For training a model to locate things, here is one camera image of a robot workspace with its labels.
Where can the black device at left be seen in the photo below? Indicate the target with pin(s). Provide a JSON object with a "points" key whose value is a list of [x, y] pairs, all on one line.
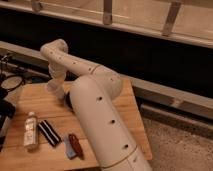
{"points": [[7, 111]]}

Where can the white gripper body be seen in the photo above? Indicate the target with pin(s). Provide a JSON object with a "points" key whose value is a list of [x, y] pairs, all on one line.
{"points": [[57, 71]]}

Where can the white ceramic cup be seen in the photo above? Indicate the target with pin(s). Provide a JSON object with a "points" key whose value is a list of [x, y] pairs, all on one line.
{"points": [[54, 87]]}

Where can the black white striped cloth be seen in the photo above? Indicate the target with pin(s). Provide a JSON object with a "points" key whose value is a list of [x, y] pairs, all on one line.
{"points": [[49, 133]]}

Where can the round black white dish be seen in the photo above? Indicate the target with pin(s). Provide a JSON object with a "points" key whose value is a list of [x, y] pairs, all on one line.
{"points": [[12, 82]]}

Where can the red pocket knife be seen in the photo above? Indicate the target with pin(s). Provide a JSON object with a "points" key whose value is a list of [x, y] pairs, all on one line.
{"points": [[76, 145]]}

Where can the wooden table board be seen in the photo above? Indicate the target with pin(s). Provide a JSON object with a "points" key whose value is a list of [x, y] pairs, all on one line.
{"points": [[34, 97]]}

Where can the blue cloth piece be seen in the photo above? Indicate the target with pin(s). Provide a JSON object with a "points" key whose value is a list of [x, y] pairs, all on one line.
{"points": [[69, 149]]}

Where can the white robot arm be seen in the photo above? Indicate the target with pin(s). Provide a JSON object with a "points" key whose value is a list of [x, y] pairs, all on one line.
{"points": [[91, 95]]}

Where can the dark ceramic bowl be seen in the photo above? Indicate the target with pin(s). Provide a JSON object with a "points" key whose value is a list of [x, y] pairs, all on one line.
{"points": [[68, 101]]}

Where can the clear plastic bottle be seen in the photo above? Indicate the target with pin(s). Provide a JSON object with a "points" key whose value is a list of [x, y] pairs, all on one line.
{"points": [[31, 132]]}

